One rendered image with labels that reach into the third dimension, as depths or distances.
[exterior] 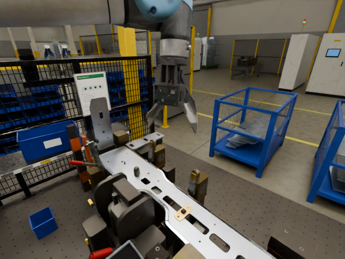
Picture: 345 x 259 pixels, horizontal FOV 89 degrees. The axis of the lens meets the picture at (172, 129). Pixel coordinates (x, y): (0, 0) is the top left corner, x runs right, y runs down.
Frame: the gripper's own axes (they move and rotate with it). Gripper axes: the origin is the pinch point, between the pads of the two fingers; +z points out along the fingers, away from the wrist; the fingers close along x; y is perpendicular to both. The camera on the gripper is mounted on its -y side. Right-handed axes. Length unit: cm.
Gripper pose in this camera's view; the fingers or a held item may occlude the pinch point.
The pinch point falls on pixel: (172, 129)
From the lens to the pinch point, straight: 54.4
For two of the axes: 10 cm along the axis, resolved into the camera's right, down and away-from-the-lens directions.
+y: -3.2, 2.7, -9.1
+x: 9.5, 1.5, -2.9
